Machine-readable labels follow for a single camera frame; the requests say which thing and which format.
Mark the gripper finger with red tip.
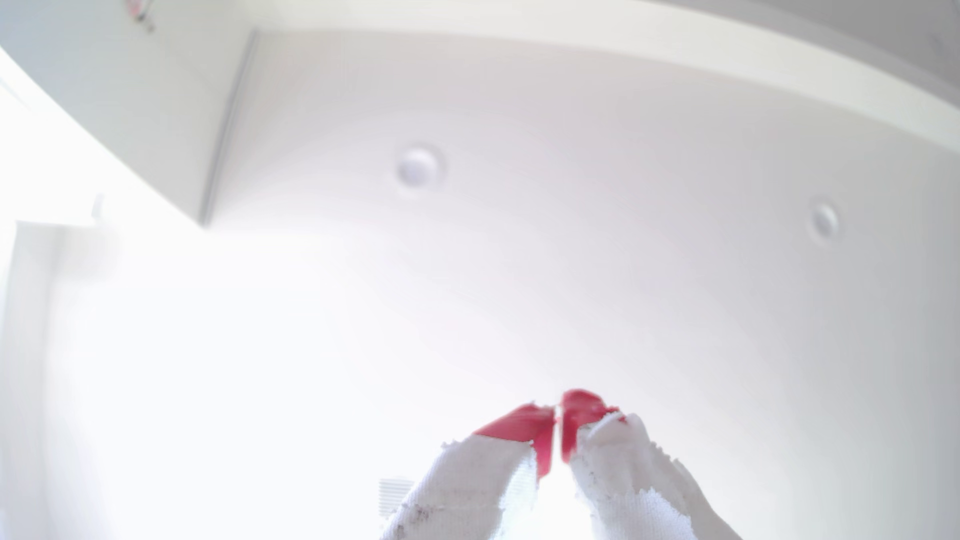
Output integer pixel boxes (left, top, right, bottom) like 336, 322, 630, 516
560, 388, 744, 540
381, 403, 557, 540

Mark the small red fixture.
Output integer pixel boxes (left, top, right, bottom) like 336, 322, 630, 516
124, 0, 157, 33

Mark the round recessed ceiling light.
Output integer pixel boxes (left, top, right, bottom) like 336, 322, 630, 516
807, 198, 843, 245
395, 144, 447, 190

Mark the white slatted air vent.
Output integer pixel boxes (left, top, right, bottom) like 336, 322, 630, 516
378, 477, 416, 519

